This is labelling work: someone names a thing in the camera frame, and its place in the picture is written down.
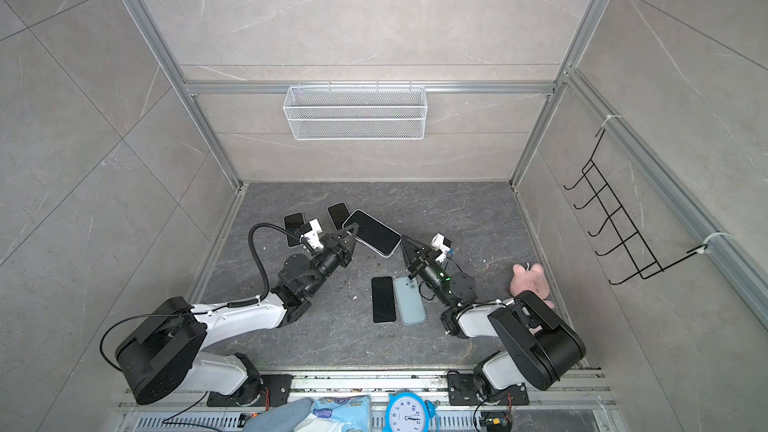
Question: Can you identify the blue wet wipes pack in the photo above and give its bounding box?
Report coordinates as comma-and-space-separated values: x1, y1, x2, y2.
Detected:
294, 396, 372, 432

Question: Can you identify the black phone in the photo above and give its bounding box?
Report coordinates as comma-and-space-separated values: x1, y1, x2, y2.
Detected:
283, 212, 305, 248
327, 202, 350, 230
343, 210, 401, 258

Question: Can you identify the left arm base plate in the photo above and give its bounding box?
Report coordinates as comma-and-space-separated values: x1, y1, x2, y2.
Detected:
206, 374, 294, 408

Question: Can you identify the black wire hook rack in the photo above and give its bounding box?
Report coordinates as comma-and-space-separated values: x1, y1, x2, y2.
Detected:
562, 129, 709, 287

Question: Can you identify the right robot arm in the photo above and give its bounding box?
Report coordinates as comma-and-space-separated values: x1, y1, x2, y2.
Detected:
400, 236, 587, 401

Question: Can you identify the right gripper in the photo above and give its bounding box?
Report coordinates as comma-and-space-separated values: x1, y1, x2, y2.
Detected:
403, 237, 456, 311

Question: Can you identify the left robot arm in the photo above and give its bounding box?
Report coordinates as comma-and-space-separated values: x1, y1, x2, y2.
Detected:
115, 222, 359, 406

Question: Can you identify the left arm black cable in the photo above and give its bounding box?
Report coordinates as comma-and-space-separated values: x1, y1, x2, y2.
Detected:
247, 223, 304, 304

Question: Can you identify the aluminium rail front frame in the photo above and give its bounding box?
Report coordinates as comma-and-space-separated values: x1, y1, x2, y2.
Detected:
105, 368, 627, 431

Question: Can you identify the blue alarm clock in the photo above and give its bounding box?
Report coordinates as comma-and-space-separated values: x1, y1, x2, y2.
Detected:
382, 392, 437, 432

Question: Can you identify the white wire mesh basket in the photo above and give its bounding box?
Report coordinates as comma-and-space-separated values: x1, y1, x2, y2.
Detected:
283, 85, 428, 141

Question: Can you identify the pink pig plush toy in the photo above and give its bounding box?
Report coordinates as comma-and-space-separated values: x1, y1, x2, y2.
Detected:
510, 263, 555, 309

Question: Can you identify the grey-green phone case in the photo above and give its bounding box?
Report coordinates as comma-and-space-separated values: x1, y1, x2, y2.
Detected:
393, 276, 427, 325

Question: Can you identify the grey-blue cloth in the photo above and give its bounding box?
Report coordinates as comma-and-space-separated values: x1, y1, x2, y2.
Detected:
242, 398, 313, 432

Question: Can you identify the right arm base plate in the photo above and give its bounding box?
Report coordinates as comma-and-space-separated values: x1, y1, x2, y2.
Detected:
445, 370, 530, 406

